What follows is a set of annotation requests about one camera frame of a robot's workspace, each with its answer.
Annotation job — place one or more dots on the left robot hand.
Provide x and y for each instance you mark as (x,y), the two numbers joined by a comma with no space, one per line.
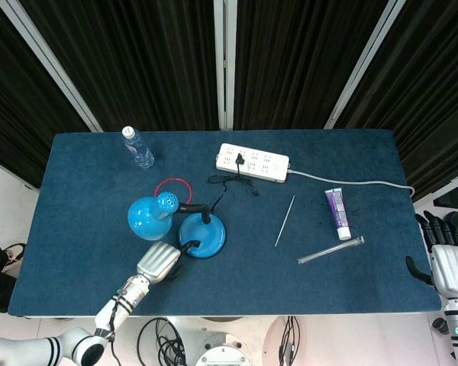
(159,261)

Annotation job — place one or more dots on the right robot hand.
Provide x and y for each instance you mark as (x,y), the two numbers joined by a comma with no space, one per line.
(448,259)

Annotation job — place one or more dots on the blue desk lamp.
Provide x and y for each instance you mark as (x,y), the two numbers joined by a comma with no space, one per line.
(175,223)

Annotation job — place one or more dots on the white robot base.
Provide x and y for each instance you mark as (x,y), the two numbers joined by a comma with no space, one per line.
(221,343)

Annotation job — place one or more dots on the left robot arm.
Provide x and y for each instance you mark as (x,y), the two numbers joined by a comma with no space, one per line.
(91,328)

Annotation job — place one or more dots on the black object on floor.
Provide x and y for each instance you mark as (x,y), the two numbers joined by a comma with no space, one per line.
(456,198)

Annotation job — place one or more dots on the clear plastic water bottle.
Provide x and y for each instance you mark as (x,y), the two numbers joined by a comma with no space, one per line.
(138,148)

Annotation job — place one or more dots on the clear glass test tube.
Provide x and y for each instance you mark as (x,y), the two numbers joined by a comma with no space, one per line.
(330,250)

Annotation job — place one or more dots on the purple white toothpaste tube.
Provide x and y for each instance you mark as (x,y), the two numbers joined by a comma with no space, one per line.
(338,213)

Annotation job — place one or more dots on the thin white stick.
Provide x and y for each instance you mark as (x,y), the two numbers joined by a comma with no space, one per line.
(284,221)

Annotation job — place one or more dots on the blue table cloth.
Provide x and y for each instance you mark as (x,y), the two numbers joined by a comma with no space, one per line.
(290,282)

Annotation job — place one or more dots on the white power strip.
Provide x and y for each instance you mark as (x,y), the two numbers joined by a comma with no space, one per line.
(252,162)

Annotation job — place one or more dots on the black white sneaker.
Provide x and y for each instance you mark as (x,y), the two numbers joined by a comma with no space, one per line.
(14,256)

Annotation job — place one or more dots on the white partition frame post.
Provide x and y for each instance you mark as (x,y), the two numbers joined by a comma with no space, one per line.
(51,65)
(225,65)
(362,65)

